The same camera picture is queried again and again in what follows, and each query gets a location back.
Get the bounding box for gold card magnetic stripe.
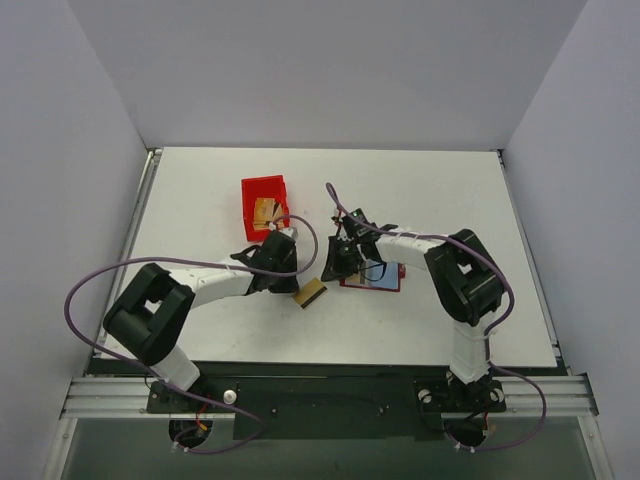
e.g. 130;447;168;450
343;272;367;288

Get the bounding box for red leather card holder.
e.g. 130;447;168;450
339;260;406;293

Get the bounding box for gold card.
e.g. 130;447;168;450
292;277;327;309

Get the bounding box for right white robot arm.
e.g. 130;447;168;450
321;209;505;409

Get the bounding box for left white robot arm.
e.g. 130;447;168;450
103;228;298;412

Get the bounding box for gold cards in bin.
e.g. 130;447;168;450
252;198;285;231

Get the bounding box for red plastic bin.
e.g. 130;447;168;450
241;175;290;243

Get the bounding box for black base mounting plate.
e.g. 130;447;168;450
147;363;506;445

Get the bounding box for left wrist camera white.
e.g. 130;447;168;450
269;224;299;241

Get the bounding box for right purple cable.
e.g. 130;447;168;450
325;182;547;454

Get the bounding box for purple cable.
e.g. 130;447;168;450
325;182;547;454
64;214;320;454

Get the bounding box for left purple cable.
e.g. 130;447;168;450
64;214;320;454

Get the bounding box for aluminium front rail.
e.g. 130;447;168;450
61;375;599;419

